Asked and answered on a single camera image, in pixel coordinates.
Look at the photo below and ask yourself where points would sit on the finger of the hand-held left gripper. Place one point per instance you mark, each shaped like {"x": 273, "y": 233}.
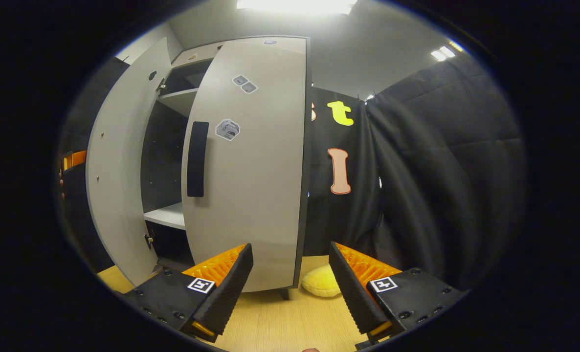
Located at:
{"x": 76, "y": 159}

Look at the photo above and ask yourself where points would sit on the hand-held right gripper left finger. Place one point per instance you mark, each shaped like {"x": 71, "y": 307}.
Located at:
{"x": 230, "y": 288}

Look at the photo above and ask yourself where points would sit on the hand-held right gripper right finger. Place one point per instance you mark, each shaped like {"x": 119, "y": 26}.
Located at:
{"x": 352, "y": 293}

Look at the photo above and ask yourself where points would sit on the grey cabinet door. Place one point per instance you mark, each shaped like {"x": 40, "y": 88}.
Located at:
{"x": 260, "y": 195}
{"x": 119, "y": 146}

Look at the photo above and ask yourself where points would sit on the grey cabinet with shelves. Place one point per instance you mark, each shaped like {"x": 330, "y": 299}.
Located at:
{"x": 165, "y": 161}

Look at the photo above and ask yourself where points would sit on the yellow round plush cushion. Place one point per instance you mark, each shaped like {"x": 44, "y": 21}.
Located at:
{"x": 319, "y": 282}

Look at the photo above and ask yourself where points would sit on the black backdrop cloth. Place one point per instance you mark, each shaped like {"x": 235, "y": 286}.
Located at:
{"x": 441, "y": 171}
{"x": 77, "y": 220}

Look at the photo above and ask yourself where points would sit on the small ceiling light panel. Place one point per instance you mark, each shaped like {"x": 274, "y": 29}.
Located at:
{"x": 442, "y": 53}

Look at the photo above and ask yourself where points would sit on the large ceiling light panel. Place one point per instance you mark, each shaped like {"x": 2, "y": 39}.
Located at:
{"x": 297, "y": 6}

